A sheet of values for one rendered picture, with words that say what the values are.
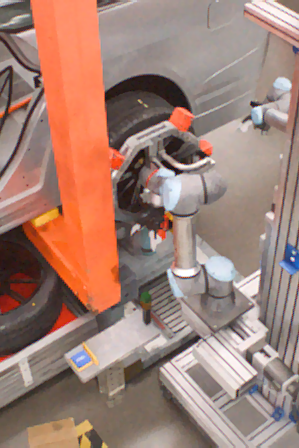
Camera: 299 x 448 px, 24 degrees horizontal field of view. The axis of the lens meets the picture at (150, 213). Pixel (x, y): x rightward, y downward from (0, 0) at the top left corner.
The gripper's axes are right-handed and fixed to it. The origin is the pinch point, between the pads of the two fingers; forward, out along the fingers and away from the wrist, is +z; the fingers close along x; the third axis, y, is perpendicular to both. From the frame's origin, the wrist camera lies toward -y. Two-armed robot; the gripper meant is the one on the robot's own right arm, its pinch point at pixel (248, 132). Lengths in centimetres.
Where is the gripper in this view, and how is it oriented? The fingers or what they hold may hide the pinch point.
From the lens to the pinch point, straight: 343.6
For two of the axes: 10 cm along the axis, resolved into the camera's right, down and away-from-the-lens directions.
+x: 9.2, 0.8, 3.8
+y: 1.8, 7.8, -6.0
